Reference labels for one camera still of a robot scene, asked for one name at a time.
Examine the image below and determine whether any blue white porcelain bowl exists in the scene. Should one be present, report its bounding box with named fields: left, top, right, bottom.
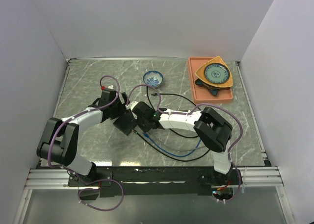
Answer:
left=143, top=70, right=164, bottom=87

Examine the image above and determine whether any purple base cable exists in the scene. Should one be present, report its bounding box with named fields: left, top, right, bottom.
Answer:
left=78, top=179, right=125, bottom=212
left=215, top=178, right=245, bottom=205

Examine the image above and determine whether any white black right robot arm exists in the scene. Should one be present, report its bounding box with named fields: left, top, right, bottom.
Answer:
left=126, top=101, right=233, bottom=185

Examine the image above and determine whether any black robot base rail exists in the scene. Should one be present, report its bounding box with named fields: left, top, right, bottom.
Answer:
left=68, top=166, right=242, bottom=198

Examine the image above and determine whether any blue ethernet cable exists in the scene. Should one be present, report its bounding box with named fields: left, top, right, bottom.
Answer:
left=143, top=133, right=202, bottom=157

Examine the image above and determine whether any dark blue triangular plate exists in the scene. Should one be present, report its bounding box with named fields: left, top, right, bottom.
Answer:
left=194, top=78, right=230, bottom=96

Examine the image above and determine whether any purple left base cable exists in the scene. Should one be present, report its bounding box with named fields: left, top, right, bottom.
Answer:
left=78, top=179, right=125, bottom=212

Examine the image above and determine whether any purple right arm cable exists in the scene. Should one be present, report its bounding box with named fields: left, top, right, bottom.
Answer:
left=125, top=84, right=244, bottom=185

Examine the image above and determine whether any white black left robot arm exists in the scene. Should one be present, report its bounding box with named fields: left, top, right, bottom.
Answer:
left=36, top=88, right=127, bottom=186

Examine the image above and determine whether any black network switch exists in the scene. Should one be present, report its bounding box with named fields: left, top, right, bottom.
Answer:
left=113, top=112, right=137, bottom=136

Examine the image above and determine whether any pink plastic tray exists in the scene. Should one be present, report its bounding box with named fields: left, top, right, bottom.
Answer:
left=187, top=56, right=233, bottom=104

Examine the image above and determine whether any teal round patterned plate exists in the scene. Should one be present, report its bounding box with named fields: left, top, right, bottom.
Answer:
left=204, top=63, right=231, bottom=84

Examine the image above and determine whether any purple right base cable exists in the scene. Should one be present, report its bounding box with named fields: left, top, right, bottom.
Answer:
left=215, top=178, right=245, bottom=205

